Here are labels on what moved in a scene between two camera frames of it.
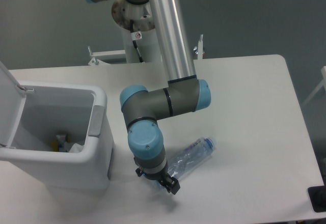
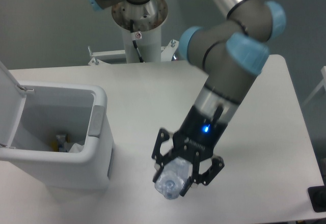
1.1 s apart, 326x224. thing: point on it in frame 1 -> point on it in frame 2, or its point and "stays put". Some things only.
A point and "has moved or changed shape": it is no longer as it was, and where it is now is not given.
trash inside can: [60, 145] stays put
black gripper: [172, 184] -> [197, 137]
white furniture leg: [323, 72] stays put
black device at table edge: [318, 197] stays put
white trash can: [50, 109] stays put
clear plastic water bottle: [190, 157] has moved or changed shape
